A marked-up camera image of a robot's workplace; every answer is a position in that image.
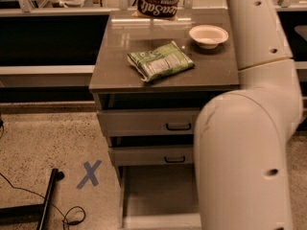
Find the grey drawer cabinet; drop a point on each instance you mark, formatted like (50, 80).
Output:
(115, 84)

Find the blue tape cross mark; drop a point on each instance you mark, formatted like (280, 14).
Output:
(90, 174)

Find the middle grey drawer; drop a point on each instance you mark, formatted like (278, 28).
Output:
(157, 155)

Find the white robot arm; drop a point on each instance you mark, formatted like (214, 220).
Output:
(241, 136)

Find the green chip bag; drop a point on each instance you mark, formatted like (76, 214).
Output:
(163, 61)

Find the white paper bowl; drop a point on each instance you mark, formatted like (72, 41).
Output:
(208, 36)

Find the brown sea salt chip bag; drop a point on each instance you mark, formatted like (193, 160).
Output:
(160, 9)

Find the grey drawer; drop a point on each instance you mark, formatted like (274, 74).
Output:
(147, 122)
(157, 155)
(160, 198)

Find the bottom grey drawer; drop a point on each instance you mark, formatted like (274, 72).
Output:
(160, 198)

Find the black stand leg left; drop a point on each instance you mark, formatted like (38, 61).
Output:
(38, 213)

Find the top grey drawer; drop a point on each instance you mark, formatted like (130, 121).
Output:
(147, 122)

